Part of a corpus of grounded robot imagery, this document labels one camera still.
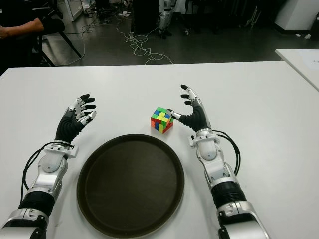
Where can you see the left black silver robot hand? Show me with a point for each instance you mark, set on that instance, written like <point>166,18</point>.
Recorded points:
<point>68,124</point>

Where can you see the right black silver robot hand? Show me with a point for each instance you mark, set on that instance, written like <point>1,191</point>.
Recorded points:
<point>199,117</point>

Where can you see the bystander hand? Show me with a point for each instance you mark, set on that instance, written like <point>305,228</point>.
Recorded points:
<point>3,32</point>

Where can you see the multicoloured Rubik's cube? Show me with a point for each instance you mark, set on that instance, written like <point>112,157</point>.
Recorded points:
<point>162,120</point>

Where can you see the bystander bare forearm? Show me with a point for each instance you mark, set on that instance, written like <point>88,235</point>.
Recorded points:
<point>25,27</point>

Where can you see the right silver black robot arm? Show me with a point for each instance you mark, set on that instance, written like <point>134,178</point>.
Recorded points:
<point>224,189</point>

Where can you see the left silver black robot arm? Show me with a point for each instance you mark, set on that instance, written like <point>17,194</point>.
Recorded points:
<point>47,179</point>

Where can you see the bystander black shirt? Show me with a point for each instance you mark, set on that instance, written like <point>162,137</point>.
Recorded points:
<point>53,25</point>

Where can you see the black chair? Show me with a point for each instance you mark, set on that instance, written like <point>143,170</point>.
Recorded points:
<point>72,47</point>

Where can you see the round dark brown tray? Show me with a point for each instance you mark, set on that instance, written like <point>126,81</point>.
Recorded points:
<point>130,186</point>

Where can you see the white standing humanoid robot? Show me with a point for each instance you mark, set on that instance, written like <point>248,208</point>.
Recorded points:
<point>165,17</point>

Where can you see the folded metal stand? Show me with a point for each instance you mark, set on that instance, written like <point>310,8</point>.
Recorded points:
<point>253,17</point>

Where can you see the white side table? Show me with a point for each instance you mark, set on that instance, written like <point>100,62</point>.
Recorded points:
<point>299,62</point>

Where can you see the black monitor screen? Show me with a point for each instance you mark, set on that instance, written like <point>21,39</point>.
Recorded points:
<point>145,15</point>

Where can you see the white power strip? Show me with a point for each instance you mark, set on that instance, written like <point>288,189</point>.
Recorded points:
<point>123,14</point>

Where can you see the small white floor object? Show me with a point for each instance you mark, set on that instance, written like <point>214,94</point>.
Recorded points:
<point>308,36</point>

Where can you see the white machine housing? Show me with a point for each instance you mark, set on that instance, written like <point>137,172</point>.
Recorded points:
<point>296,15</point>

